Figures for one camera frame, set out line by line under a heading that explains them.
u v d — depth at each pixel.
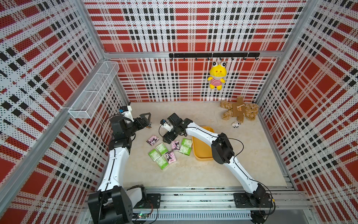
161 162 0.86
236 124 1.04
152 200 0.73
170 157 0.88
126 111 0.69
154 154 0.89
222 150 0.63
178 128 0.75
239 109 1.07
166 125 0.88
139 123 0.69
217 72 0.91
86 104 0.70
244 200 0.73
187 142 0.94
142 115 0.70
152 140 0.96
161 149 0.91
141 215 0.69
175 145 0.93
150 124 1.05
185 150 0.91
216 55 0.89
